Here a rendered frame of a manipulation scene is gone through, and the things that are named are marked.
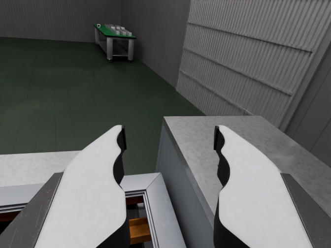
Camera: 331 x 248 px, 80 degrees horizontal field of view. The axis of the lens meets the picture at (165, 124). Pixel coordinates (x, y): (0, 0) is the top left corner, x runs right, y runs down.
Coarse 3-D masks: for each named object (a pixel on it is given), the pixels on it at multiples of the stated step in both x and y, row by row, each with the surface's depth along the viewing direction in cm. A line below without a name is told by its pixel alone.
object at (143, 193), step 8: (128, 192) 84; (136, 192) 84; (144, 192) 85; (144, 200) 83; (0, 208) 70; (8, 208) 71; (16, 208) 72; (152, 224) 73; (152, 232) 71; (152, 240) 69
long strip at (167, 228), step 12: (156, 180) 90; (156, 192) 84; (156, 204) 79; (168, 204) 80; (156, 216) 75; (168, 216) 76; (156, 228) 71; (168, 228) 71; (168, 240) 68; (180, 240) 68
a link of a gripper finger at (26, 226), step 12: (48, 180) 8; (60, 180) 8; (48, 192) 7; (36, 204) 7; (48, 204) 7; (24, 216) 7; (36, 216) 7; (12, 228) 6; (24, 228) 6; (36, 228) 6; (0, 240) 6; (12, 240) 6; (24, 240) 6; (36, 240) 6
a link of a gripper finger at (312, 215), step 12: (288, 180) 8; (300, 192) 7; (300, 204) 7; (312, 204) 7; (300, 216) 7; (312, 216) 7; (324, 216) 7; (312, 228) 6; (324, 228) 6; (312, 240) 6; (324, 240) 6
